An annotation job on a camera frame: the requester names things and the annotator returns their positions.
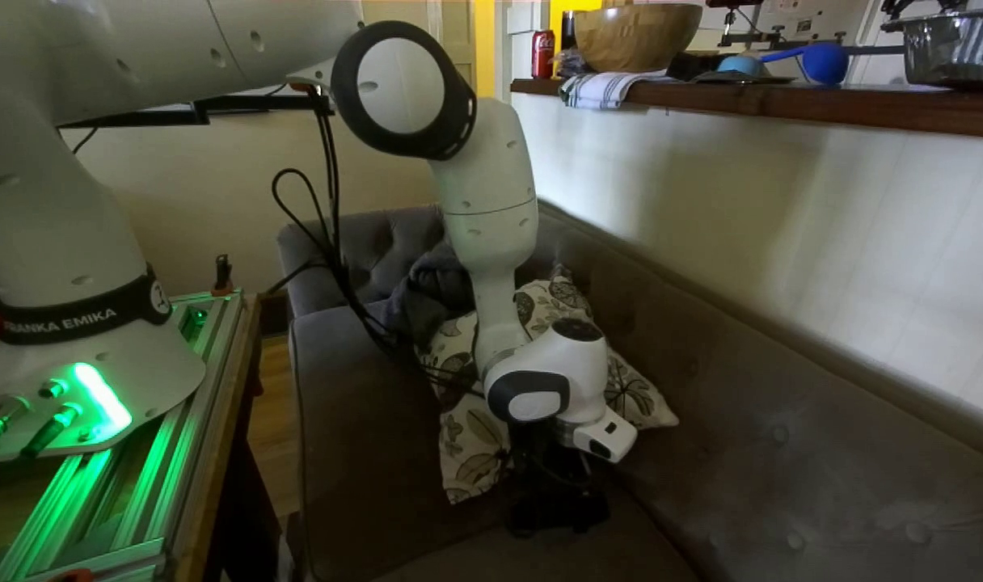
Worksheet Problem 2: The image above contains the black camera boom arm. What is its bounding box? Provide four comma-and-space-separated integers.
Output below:
58, 87, 337, 133

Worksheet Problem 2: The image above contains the red can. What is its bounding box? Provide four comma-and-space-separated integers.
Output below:
528, 24, 560, 85

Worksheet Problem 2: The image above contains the striped dish towel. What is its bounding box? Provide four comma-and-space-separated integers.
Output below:
562, 66, 668, 112

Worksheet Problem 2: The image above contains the wooden table with aluminium rails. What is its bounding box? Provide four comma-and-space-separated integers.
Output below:
0, 287, 269, 582

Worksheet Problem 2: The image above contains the grey-brown fabric couch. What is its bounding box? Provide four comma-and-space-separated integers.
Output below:
276, 198, 983, 582

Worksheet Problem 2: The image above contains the dark blue cloth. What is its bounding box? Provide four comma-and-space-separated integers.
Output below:
356, 237, 479, 347

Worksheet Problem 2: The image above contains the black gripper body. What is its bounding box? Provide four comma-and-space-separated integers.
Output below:
523, 423, 600, 485

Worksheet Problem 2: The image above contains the white floral throw pillow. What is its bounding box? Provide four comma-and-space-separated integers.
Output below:
418, 272, 685, 507

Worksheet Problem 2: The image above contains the wooden counter shelf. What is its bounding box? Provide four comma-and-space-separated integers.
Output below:
506, 75, 983, 142

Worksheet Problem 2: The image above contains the black cable bundle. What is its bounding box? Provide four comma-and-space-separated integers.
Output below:
269, 99, 484, 405

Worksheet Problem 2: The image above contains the blue plastic ladle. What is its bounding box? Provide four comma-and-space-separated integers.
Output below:
713, 37, 852, 89

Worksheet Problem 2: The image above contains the small dark clamp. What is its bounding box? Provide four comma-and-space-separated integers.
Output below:
210, 247, 238, 300

